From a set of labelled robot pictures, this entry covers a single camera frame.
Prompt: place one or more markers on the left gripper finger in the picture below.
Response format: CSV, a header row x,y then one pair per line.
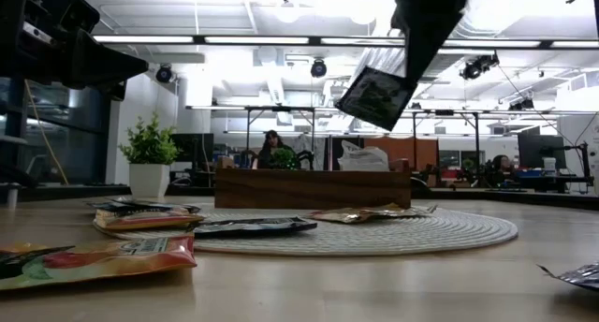
x,y
107,76
103,55

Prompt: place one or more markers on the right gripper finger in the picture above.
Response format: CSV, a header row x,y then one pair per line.
x,y
428,36
400,18

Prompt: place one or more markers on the white orange tea sachet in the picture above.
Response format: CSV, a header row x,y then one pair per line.
x,y
351,156

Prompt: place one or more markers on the wooden three-compartment box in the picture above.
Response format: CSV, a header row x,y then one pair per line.
x,y
311,188

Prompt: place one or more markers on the silver packet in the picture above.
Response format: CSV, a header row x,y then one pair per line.
x,y
578,276

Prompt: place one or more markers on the small green potted plant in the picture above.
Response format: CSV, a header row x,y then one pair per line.
x,y
150,146

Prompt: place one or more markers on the black background monitor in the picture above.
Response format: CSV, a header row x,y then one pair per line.
x,y
194,148
538,151

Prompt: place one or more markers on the round ceiling lamp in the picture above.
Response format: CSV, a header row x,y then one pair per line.
x,y
287,11

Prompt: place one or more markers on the orange room partition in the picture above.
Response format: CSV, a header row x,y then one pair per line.
x,y
407,149

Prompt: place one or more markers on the overhead LED light bar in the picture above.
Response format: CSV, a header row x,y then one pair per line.
x,y
257,39

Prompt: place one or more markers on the person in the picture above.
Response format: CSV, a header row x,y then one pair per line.
x,y
501,163
272,141

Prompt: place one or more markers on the white cup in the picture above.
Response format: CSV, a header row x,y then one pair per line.
x,y
550,166

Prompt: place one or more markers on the bushy green background plant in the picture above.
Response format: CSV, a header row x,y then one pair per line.
x,y
284,159

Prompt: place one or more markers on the white round woven placemat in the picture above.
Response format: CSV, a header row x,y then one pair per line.
x,y
374,238

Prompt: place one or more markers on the black ceiling camera cluster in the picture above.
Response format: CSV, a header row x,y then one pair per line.
x,y
477,68

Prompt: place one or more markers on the black overhead camera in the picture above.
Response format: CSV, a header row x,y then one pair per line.
x,y
318,69

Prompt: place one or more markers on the black aluminium rig frame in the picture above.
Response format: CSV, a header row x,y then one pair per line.
x,y
70,191

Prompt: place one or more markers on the black background rig frame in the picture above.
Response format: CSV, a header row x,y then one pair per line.
x,y
281,109

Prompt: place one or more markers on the small grey post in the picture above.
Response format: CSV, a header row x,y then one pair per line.
x,y
12,195

